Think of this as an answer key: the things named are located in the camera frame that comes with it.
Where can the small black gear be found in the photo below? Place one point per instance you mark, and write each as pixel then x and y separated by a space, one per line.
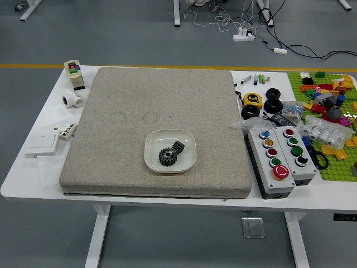
pixel 178 146

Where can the big black gear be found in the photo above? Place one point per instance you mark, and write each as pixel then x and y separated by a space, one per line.
pixel 164 160

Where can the grey five-button control box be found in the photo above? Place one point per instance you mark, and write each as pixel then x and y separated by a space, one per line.
pixel 263 170

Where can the grey four-button control box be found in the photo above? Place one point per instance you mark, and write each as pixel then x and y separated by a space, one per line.
pixel 306 171

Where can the white square bowl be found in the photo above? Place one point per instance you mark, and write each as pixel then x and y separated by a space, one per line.
pixel 187 162

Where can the grey-brown cushion mat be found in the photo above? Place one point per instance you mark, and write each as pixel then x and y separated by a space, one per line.
pixel 167 97

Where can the clear plastic bag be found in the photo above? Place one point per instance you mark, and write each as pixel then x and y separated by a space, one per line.
pixel 252 124

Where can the yellow tape measure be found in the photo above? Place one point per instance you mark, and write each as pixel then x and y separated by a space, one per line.
pixel 252 99

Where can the silver usb stick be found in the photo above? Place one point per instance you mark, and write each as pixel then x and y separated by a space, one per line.
pixel 245 79

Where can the black white marker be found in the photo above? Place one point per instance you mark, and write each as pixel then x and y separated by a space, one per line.
pixel 255 79

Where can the black power adapter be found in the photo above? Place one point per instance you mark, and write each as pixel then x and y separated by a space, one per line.
pixel 280 118

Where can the small silver clip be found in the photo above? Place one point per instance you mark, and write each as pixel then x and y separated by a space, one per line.
pixel 267 79

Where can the white pipe tee fitting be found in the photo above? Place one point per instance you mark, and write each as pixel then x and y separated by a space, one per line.
pixel 75 100

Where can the white labelled pipe piece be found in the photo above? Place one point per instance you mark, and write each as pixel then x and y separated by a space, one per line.
pixel 68 131

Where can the bag of blue resistors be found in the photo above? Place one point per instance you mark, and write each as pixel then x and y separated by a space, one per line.
pixel 293 111

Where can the white power strip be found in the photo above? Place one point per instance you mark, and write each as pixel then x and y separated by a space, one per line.
pixel 242 35

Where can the silver floor plate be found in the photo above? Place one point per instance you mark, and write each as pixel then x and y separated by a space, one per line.
pixel 253 227

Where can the white desk leg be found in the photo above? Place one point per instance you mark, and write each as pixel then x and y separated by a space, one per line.
pixel 266 14
pixel 29 11
pixel 346 5
pixel 176 14

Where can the small blue toy brick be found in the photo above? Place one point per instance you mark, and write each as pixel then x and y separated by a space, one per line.
pixel 306 141

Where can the white table leg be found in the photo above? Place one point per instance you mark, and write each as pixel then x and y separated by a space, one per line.
pixel 297 240
pixel 97 237

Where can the small white adapter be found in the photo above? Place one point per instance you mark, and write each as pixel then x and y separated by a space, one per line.
pixel 280 50

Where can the white sneakers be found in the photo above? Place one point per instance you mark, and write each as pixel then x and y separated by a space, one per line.
pixel 196 2

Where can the black scissors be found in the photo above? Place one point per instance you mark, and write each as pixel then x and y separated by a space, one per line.
pixel 313 150

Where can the flat green toy brick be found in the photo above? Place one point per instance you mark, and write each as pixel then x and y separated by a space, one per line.
pixel 309 92

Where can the white toy brick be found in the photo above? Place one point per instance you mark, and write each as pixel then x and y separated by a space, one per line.
pixel 304 74

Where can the black toy brick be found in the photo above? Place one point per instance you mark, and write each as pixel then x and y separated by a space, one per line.
pixel 307 80

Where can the bag of white parts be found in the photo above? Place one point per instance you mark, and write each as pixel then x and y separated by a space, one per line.
pixel 323 132

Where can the yellow toy brick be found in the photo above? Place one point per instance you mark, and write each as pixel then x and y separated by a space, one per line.
pixel 352 142
pixel 327 150
pixel 340 154

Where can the grey sloped toy piece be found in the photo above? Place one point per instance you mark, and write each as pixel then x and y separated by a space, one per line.
pixel 325 98

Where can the long red toy brick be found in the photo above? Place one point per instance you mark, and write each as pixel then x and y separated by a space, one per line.
pixel 326 86

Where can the dark grey sloped brick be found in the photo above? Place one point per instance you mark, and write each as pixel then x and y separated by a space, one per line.
pixel 333 113

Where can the green toy baseplate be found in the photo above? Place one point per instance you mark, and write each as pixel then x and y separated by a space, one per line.
pixel 337 170

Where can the tall blue toy brick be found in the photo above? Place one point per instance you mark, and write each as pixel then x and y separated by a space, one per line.
pixel 340 100

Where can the pink toy brick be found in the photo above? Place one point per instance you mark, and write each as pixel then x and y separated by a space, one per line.
pixel 345 121

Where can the brown toy brick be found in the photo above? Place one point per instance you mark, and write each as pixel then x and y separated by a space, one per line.
pixel 354 169

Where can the black table control panel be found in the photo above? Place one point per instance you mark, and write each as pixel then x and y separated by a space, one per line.
pixel 346 217

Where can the cream switch box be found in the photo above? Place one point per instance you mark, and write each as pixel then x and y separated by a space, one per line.
pixel 72 68

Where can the white flat switch plate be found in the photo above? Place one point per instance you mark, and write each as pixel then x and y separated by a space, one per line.
pixel 42 143

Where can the silver metal bracket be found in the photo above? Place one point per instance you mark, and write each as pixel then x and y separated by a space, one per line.
pixel 19 7

